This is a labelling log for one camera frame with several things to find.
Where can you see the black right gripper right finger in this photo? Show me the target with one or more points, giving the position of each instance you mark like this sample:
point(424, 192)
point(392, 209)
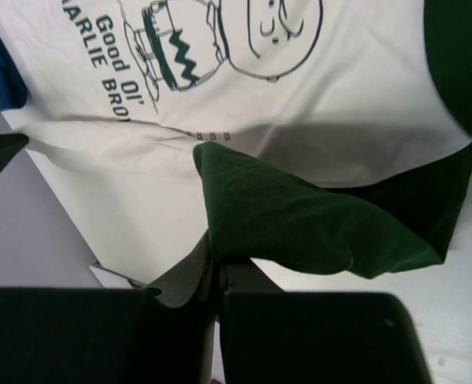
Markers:
point(269, 335)

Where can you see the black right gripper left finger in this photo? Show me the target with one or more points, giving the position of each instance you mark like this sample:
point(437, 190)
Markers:
point(160, 333)

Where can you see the white green-sleeved Charlie Brown shirt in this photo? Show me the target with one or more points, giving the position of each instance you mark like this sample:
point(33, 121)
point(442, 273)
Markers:
point(324, 136)

